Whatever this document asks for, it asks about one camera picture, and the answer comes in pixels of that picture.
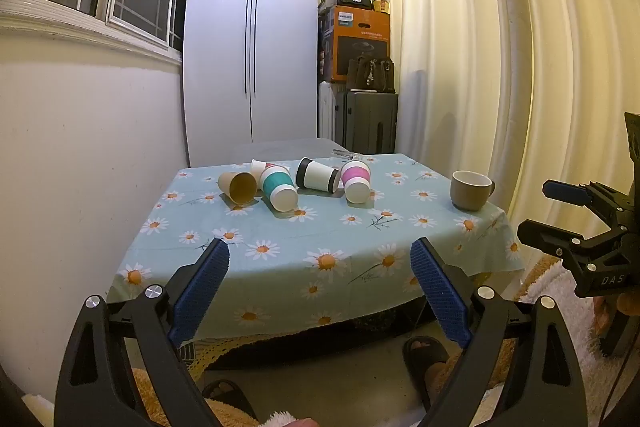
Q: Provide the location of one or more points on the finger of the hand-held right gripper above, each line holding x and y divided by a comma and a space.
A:
565, 193
545, 237

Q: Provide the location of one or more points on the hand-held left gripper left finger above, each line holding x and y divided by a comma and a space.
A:
200, 292

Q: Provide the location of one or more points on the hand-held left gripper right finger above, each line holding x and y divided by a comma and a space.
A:
440, 292

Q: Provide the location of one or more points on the brown paper cup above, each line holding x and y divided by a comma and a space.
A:
239, 187

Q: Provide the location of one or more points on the teal banded paper cup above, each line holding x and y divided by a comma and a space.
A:
276, 187

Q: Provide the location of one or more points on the pink banded paper cup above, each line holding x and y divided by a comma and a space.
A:
355, 182

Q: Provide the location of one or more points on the black banded paper cup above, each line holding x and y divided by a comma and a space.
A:
316, 176

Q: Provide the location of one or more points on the person's right hand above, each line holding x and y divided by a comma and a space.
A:
607, 314

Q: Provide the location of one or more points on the white fluffy rug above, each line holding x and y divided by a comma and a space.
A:
570, 307

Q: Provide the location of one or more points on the black slipper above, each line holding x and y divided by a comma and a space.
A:
425, 359
230, 399

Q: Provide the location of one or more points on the brown ceramic mug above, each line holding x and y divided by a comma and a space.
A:
467, 193

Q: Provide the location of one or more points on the daisy print tablecloth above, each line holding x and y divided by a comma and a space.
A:
300, 242

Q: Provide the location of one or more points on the cream curtain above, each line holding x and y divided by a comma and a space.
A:
500, 57

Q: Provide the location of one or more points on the clear plastic item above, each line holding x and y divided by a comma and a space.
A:
346, 153

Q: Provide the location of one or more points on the dark suitcase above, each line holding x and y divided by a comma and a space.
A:
367, 122

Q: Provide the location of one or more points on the white radiator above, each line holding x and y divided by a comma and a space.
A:
326, 112

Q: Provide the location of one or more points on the dark handbag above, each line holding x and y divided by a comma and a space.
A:
372, 74

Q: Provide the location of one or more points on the white wardrobe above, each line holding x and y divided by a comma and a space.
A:
250, 47

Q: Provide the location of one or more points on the orange cardboard box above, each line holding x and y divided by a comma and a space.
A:
360, 32

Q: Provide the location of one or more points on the yellow container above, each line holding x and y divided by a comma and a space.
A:
381, 5

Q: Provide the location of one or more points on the black camera bag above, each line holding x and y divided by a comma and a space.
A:
354, 1

